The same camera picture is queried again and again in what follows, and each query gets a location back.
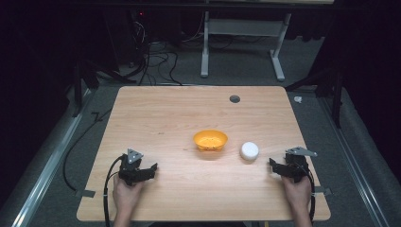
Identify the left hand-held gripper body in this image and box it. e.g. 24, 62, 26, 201
117, 148, 149, 186

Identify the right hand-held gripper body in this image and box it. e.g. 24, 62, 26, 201
284, 146, 318, 184

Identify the white round puck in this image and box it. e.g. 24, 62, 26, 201
239, 141, 260, 162

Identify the orange plastic bowl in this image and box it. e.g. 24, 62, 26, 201
192, 129, 229, 152

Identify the person's left hand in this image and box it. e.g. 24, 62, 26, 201
112, 174, 147, 217

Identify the person's right hand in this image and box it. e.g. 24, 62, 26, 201
281, 174, 313, 213

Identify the grey tape strip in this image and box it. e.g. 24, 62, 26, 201
314, 185, 333, 196
75, 188, 96, 199

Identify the black metal stand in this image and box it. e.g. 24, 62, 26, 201
284, 66, 345, 130
71, 59, 137, 118

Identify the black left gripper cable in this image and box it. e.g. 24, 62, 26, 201
102, 154, 127, 227

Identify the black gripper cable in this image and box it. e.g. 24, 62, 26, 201
301, 162, 317, 224
102, 154, 127, 227

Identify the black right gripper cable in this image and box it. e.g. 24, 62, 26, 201
301, 162, 317, 224

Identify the aluminium floor rail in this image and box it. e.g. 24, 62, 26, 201
11, 88, 93, 227
317, 94, 392, 227

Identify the long black floor cable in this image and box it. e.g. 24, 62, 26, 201
61, 108, 113, 192

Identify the bundle of black floor cables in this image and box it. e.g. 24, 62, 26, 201
125, 12, 184, 87

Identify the white metal desk frame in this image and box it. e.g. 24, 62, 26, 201
200, 10, 293, 82

